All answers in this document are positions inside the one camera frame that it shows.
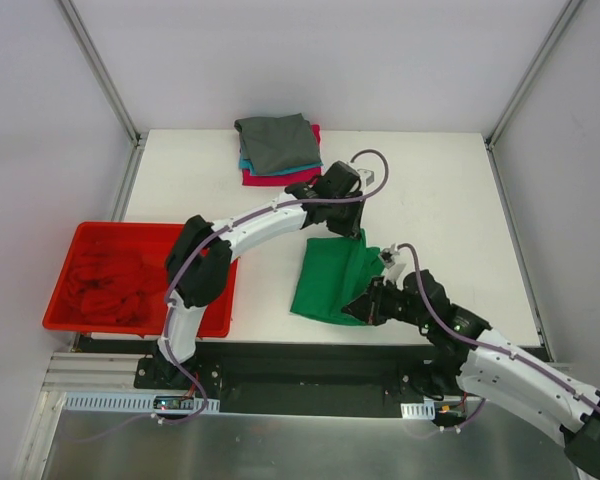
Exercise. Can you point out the folded pink t-shirt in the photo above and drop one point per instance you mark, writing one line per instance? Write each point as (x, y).
(252, 180)

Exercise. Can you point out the right white cable duct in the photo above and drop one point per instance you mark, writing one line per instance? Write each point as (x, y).
(418, 411)

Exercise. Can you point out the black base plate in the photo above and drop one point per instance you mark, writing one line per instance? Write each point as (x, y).
(367, 381)

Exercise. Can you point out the aluminium front rail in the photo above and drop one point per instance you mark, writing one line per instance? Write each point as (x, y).
(90, 372)

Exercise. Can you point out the right aluminium frame post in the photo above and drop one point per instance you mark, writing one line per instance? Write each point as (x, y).
(558, 29)

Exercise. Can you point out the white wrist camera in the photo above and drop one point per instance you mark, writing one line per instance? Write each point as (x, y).
(393, 266)
(367, 176)

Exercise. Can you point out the left aluminium frame post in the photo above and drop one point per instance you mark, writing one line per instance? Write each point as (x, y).
(89, 50)

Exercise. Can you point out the red t-shirt in bin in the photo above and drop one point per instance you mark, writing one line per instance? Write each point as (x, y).
(113, 287)

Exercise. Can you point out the folded teal t-shirt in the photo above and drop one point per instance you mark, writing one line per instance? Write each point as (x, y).
(246, 164)

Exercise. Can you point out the white cable duct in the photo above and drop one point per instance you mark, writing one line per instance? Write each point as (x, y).
(418, 411)
(138, 403)

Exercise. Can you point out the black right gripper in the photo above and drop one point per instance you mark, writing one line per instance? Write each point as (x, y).
(373, 304)

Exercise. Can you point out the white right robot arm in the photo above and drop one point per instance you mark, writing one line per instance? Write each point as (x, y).
(476, 358)

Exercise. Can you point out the aluminium frame post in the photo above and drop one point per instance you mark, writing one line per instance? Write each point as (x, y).
(89, 50)
(558, 29)

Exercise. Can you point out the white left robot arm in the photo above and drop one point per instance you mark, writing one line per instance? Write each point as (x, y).
(199, 263)

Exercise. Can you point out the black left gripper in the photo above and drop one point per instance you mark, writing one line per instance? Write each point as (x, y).
(348, 220)

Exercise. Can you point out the green t-shirt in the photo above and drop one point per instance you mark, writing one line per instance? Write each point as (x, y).
(335, 271)

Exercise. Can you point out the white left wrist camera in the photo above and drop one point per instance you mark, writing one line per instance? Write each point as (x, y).
(367, 176)

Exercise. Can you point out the left white cable duct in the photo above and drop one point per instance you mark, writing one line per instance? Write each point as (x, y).
(138, 403)

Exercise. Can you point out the folded grey t-shirt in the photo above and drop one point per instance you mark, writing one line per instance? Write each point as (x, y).
(274, 144)

